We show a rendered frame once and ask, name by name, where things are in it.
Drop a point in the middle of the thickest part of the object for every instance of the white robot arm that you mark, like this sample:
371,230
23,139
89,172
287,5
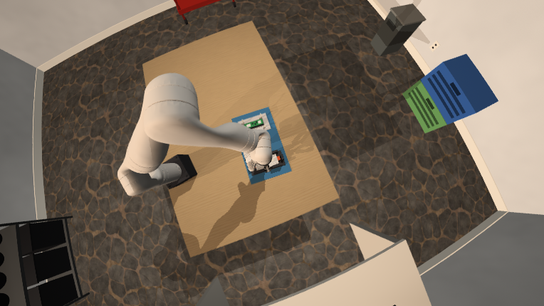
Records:
171,116

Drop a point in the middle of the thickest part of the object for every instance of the beige rectangular cover with slots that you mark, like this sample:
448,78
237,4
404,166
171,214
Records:
273,162

